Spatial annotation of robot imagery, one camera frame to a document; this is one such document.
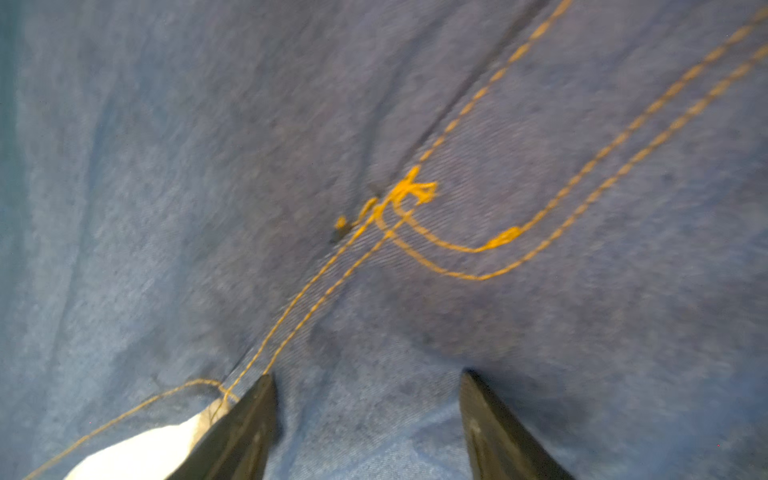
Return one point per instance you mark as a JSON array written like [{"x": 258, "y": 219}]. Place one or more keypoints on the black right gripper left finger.
[{"x": 238, "y": 445}]

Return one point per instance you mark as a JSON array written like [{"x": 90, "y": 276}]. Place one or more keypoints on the dark blue denim jeans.
[{"x": 364, "y": 199}]

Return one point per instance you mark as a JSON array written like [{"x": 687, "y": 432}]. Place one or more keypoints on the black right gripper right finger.
[{"x": 498, "y": 444}]

